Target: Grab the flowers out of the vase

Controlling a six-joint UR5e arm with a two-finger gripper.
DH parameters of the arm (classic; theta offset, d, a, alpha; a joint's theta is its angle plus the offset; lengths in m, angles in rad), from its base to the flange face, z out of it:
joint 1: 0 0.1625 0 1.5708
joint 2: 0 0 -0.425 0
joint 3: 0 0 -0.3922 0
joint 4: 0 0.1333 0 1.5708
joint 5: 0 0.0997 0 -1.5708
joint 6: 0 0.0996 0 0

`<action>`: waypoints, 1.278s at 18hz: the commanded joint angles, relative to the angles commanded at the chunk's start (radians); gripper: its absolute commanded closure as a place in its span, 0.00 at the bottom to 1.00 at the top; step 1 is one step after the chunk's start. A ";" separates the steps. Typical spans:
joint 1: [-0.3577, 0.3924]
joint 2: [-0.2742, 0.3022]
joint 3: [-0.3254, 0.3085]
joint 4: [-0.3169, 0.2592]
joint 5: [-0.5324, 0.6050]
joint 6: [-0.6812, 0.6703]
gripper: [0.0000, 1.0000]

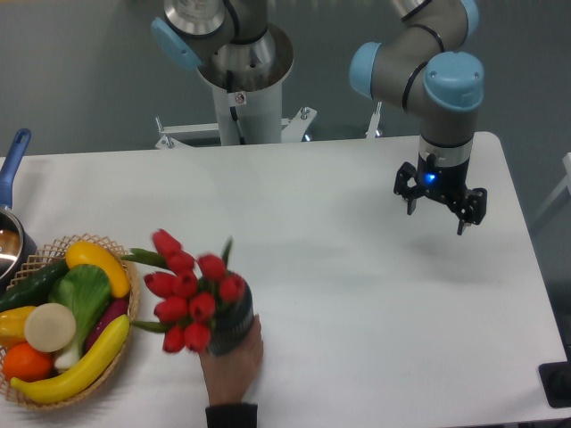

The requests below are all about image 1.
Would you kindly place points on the white frame at right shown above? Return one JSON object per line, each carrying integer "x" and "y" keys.
{"x": 555, "y": 201}

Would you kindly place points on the yellow bell pepper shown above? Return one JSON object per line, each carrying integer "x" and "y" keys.
{"x": 12, "y": 324}

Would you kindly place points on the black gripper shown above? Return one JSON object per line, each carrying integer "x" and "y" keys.
{"x": 441, "y": 175}

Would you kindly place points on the blue handled saucepan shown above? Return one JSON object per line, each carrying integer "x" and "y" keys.
{"x": 16, "y": 244}

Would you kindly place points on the red tulip bouquet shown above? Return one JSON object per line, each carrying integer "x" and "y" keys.
{"x": 192, "y": 291}

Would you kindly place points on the woven wicker basket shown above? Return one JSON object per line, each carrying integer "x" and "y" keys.
{"x": 51, "y": 326}

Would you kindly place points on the person's hand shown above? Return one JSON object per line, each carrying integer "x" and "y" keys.
{"x": 227, "y": 378}

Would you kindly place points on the dark ribbed vase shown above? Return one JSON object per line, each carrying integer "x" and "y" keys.
{"x": 232, "y": 327}

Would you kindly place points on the dark sleeved forearm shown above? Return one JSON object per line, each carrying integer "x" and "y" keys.
{"x": 236, "y": 415}

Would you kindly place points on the black device at table edge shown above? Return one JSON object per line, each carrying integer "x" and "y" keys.
{"x": 555, "y": 379}

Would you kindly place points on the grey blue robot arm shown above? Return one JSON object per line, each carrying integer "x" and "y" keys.
{"x": 423, "y": 71}

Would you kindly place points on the orange fruit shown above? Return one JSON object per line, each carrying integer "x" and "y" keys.
{"x": 27, "y": 364}

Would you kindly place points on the dark green cucumber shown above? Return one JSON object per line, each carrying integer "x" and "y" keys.
{"x": 35, "y": 288}

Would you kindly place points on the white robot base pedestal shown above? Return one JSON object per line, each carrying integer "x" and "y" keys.
{"x": 246, "y": 82}

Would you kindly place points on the yellow banana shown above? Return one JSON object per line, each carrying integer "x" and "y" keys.
{"x": 83, "y": 374}

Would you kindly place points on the purple eggplant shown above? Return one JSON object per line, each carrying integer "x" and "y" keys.
{"x": 115, "y": 309}

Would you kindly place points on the green bok choy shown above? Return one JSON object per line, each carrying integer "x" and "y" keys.
{"x": 86, "y": 291}

